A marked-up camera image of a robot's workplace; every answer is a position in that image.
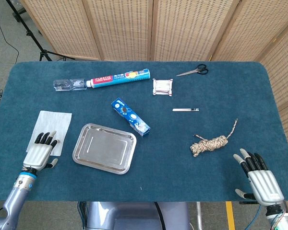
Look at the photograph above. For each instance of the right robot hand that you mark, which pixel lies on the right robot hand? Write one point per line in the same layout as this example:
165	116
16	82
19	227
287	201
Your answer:
266	187

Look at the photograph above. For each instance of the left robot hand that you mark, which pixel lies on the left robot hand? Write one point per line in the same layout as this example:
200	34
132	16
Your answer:
37	154

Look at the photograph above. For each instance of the white paper towel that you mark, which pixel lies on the white paper towel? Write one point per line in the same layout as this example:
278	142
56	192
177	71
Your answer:
52	122

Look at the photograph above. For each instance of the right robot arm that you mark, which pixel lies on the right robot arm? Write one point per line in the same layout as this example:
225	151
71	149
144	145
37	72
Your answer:
278	220

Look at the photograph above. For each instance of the silver metal tray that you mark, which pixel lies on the silver metal tray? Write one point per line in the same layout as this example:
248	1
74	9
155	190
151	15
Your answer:
103	148

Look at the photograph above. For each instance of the silver metal table leg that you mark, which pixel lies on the silver metal table leg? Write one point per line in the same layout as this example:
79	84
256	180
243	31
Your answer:
199	215

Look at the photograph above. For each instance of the clear plastic bottle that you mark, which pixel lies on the clear plastic bottle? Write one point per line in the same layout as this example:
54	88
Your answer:
67	84

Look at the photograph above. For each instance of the blue table cloth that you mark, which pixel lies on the blue table cloth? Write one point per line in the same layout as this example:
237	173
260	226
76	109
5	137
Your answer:
182	172

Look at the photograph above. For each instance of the blue cookie box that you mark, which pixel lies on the blue cookie box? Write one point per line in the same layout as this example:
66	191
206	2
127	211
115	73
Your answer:
127	115

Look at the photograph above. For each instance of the black tripod stand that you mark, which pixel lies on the black tripod stand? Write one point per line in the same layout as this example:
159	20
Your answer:
44	54

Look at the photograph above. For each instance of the food wrap roll box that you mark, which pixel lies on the food wrap roll box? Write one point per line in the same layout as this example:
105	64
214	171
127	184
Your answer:
115	78

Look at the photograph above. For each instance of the silver black pen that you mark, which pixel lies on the silver black pen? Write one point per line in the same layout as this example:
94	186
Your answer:
182	110

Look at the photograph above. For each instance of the grey robot torso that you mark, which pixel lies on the grey robot torso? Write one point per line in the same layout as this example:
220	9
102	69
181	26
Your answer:
134	215

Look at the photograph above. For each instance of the white red small packet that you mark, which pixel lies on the white red small packet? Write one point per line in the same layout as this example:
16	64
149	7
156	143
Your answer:
162	86

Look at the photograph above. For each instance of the wicker folding screen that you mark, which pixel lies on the wicker folding screen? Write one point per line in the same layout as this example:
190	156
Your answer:
122	28

